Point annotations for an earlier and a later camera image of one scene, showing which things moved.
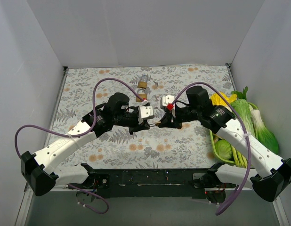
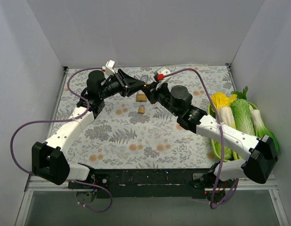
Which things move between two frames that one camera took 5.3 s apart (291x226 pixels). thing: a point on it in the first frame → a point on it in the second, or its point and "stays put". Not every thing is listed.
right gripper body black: [170, 121] → [154, 89]
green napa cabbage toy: [243, 108] stays put
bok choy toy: [265, 135] stays put
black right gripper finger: [166, 118] → [152, 86]
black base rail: [149, 183] stays put
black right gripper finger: [169, 124] → [148, 92]
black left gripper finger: [135, 128] → [132, 89]
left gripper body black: [139, 125] → [123, 82]
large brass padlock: [143, 96] stays put
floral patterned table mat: [84, 89] stays put
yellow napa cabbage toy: [216, 100] stays put
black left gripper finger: [144, 124] → [128, 79]
